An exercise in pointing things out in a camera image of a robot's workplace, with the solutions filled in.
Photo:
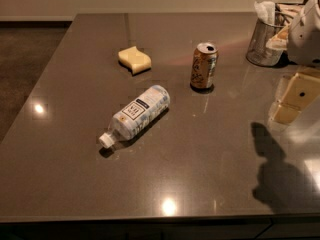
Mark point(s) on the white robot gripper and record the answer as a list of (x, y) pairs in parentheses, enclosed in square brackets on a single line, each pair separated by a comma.
[(306, 34)]

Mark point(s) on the blue label plastic bottle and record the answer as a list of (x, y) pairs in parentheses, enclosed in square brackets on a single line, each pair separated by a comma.
[(137, 115)]

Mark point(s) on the metal mesh cup holder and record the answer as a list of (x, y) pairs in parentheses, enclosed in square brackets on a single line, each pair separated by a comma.
[(257, 52)]

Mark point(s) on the white crumpled cloth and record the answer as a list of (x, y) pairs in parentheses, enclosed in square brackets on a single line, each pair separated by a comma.
[(265, 11)]

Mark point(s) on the orange beverage can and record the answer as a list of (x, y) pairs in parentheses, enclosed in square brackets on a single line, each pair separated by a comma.
[(203, 66)]

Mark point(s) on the yellow wavy sponge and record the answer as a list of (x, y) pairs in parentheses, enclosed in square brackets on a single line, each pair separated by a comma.
[(134, 59)]

